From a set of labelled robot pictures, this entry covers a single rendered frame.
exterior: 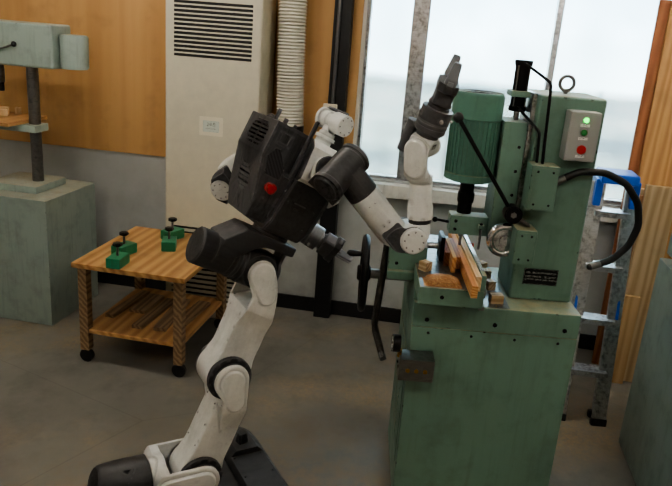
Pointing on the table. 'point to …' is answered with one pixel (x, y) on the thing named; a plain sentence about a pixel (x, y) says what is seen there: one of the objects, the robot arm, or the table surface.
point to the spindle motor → (485, 113)
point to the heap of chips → (442, 281)
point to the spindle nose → (465, 198)
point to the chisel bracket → (466, 223)
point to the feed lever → (493, 180)
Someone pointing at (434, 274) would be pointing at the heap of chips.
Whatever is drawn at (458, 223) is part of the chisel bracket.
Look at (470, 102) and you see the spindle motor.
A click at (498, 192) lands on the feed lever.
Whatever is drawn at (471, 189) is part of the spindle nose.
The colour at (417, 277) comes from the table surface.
